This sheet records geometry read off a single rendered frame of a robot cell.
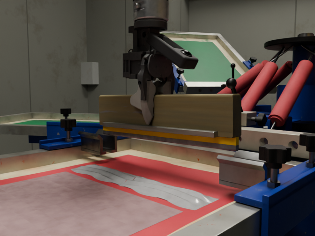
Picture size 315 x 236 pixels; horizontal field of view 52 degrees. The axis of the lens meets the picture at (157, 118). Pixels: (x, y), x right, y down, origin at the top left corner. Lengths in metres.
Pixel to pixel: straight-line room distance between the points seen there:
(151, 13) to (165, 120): 0.21
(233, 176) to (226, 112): 0.11
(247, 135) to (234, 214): 0.42
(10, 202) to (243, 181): 0.39
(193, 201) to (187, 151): 0.31
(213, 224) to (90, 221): 0.19
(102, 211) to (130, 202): 0.06
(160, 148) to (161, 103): 0.26
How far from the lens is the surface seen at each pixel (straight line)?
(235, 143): 0.58
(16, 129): 1.40
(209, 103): 0.59
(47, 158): 0.84
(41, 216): 0.53
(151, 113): 0.67
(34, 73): 4.10
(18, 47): 4.00
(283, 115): 1.04
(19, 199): 0.62
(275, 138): 0.79
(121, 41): 4.41
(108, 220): 0.49
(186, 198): 0.56
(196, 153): 0.82
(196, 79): 2.01
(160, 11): 0.69
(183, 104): 0.62
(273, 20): 4.20
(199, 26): 4.46
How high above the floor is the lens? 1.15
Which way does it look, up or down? 6 degrees down
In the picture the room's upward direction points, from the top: straight up
